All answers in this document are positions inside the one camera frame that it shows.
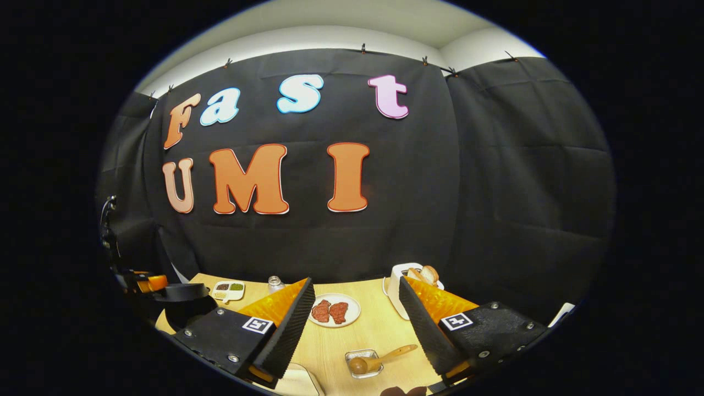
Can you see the white flat object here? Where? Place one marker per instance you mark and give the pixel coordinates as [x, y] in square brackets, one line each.
[562, 314]

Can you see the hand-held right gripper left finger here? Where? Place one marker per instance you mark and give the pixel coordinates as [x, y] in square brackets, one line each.
[291, 330]

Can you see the wooden spoon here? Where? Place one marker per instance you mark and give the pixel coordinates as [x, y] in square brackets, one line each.
[358, 366]

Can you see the toasted bread slice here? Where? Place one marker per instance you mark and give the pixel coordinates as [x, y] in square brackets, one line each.
[430, 274]
[416, 275]

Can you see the white round plate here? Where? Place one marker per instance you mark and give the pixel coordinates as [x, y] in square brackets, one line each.
[355, 311]

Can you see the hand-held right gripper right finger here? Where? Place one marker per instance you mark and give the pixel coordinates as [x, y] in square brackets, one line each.
[423, 330]

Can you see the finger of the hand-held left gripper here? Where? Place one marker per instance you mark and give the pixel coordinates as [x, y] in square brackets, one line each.
[154, 282]

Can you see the red meat piece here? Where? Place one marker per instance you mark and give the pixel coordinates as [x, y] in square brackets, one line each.
[321, 311]
[338, 312]

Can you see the black backdrop cloth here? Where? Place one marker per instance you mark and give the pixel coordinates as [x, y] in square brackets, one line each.
[418, 220]

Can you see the dark blue rice cooker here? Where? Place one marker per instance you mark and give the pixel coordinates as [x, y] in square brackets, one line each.
[187, 294]

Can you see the small clear bottle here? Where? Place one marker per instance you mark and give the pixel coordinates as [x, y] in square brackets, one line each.
[275, 285]

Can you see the white toaster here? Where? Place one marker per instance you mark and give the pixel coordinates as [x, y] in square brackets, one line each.
[394, 294]

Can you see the clear glass chopstick holder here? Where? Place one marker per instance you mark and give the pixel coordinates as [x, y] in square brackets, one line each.
[355, 353]

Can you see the white divided dish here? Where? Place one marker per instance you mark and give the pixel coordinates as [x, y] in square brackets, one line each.
[228, 294]

